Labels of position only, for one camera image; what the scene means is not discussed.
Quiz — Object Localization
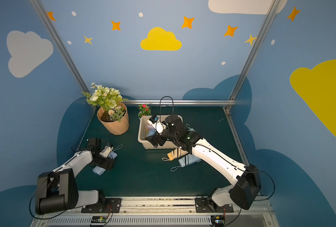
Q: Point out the aluminium frame right post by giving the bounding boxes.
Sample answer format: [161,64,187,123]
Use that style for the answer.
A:
[229,0,281,101]

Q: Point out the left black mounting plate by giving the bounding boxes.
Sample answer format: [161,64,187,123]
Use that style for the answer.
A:
[81,190,122,213]

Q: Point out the small pink flower pot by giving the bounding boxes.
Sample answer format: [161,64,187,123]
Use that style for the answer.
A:
[138,104,152,118]

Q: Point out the left green circuit board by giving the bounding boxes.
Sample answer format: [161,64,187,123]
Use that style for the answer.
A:
[90,216,109,227]

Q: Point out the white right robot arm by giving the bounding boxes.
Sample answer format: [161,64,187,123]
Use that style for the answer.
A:
[146,114,261,210]

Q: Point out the black mounting plate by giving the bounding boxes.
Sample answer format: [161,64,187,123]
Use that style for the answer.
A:
[195,195,234,213]
[81,190,122,213]

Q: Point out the aluminium frame post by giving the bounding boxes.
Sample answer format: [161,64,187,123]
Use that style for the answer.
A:
[229,0,281,101]
[29,0,88,92]

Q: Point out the blue-grey umbrella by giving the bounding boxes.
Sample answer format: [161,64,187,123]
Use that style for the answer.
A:
[170,154,201,172]

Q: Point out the tan umbrella with black strap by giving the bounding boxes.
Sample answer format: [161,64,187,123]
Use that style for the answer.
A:
[161,148,188,161]

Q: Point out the tan pot with white flowers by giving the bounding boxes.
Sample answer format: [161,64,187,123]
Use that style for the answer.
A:
[83,83,129,135]

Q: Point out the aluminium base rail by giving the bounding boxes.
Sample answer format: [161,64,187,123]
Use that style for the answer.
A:
[31,196,279,227]

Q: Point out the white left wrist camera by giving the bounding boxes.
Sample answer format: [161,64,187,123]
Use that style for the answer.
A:
[99,144,114,158]

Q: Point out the aluminium frame back bar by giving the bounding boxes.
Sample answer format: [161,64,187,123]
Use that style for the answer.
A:
[123,99,236,106]

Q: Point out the pale blue umbrella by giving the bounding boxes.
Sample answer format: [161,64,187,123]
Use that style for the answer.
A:
[93,143,123,176]

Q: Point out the aluminium frame left post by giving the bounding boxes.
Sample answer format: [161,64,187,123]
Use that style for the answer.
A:
[29,0,88,92]

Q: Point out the green circuit board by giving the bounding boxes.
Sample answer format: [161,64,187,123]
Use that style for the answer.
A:
[90,216,109,227]
[210,215,225,227]

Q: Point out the mint umbrella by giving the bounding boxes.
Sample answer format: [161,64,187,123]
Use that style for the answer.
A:
[186,124,196,132]

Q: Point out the right green circuit board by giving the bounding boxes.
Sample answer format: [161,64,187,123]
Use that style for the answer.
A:
[210,215,225,227]

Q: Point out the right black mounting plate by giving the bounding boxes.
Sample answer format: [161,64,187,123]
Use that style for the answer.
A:
[195,195,234,213]

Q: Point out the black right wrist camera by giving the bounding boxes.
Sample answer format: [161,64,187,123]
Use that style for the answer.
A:
[147,114,166,134]

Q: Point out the beige plastic storage box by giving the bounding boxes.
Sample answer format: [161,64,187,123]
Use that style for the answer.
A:
[138,114,186,149]

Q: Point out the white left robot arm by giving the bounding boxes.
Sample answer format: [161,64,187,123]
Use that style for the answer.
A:
[31,138,116,215]

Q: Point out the sky blue umbrella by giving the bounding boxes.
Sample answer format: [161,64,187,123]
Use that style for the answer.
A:
[145,128,157,137]

